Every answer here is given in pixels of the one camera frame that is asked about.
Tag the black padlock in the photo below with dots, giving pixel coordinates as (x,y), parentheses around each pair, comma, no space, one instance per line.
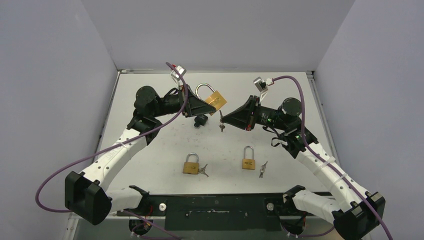
(200,120)

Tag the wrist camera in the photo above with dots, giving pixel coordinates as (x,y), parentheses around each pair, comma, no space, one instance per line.
(176,73)
(263,86)

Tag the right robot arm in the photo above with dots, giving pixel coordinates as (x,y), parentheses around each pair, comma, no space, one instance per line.
(353,210)

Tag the keys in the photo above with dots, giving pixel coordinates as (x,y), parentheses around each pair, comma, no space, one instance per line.
(202,170)
(221,123)
(262,169)

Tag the brass padlock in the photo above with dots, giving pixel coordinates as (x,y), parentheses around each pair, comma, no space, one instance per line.
(215,99)
(248,163)
(190,167)

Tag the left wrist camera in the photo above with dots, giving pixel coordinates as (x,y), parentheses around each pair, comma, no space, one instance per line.
(176,73)

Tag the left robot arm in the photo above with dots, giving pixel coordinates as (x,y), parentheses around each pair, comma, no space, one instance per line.
(87,193)

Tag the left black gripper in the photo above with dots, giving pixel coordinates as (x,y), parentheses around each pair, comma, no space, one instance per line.
(196,106)

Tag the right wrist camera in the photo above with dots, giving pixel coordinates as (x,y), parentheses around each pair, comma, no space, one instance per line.
(263,86)

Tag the aluminium frame rail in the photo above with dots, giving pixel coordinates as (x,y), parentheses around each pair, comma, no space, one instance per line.
(213,70)

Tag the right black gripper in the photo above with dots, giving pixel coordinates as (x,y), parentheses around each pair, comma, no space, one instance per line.
(250,113)

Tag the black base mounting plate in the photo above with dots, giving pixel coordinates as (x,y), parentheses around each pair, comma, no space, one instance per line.
(220,212)

